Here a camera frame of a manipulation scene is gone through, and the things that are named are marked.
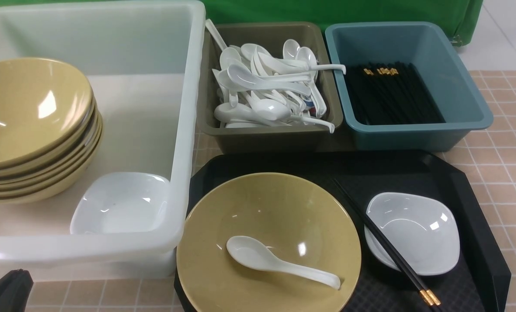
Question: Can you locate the yellow noodle bowl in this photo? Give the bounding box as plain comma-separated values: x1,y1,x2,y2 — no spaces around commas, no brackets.
176,172,362,312

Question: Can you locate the white soup spoon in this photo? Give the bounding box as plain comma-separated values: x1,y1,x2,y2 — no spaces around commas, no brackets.
226,236,341,290

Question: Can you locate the white square dish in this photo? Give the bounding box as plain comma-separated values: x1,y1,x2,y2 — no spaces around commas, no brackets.
366,192,461,276
69,172,170,234

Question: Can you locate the black chopstick gold tip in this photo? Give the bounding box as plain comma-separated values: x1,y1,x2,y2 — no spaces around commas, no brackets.
335,179,442,306
332,179,437,307

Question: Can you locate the bottom stacked yellow bowl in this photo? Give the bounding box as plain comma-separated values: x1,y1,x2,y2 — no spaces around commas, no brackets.
0,122,103,204

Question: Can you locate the stacked yellow bowl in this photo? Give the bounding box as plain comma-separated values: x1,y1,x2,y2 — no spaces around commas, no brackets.
0,114,103,200
0,99,97,179
0,110,101,190
0,122,103,204
0,57,95,169

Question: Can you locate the top stacked yellow bowl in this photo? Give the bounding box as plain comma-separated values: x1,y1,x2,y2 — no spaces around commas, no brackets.
0,57,95,169

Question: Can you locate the brown plastic spoon bin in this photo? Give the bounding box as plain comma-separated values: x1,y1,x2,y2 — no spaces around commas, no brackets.
196,21,344,154

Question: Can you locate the pile of white spoons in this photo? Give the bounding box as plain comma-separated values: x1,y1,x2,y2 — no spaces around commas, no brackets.
205,19,346,133

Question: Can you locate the white square dish in tub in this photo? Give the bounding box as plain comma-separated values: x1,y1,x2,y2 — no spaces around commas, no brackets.
69,172,170,234

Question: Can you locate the bundle of black chopsticks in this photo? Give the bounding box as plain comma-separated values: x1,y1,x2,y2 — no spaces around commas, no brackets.
344,62,446,126

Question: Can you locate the blue plastic chopstick bin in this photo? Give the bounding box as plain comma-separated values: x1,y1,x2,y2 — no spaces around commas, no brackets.
325,22,493,152

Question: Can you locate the green cloth backdrop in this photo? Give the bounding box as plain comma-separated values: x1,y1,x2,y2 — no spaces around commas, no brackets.
203,0,483,47

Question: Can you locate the black serving tray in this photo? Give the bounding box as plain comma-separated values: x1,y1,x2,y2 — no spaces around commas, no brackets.
175,150,512,312

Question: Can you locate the black object bottom left corner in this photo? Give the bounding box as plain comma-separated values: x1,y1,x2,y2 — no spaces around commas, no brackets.
0,269,34,312

